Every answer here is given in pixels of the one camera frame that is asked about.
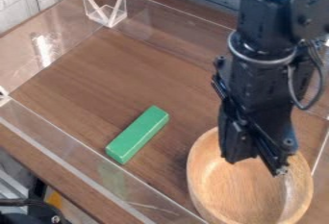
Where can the clear acrylic enclosure wall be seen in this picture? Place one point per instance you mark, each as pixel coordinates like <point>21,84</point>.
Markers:
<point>77,82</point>

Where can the black device lower left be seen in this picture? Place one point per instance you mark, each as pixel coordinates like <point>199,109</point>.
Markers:
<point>32,216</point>

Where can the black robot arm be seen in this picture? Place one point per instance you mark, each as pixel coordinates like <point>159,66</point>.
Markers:
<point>278,30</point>

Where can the green rectangular block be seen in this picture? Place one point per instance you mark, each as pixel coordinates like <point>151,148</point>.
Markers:
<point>135,136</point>

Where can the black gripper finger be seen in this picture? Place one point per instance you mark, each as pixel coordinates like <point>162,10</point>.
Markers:
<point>271,145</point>
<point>235,141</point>

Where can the clear acrylic corner bracket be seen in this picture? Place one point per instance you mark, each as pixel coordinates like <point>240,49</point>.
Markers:
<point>105,15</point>

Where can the brown wooden bowl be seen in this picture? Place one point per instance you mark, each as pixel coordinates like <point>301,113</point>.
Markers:
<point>239,193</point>

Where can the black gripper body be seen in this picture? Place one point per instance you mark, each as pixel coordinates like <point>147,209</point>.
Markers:
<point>260,92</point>

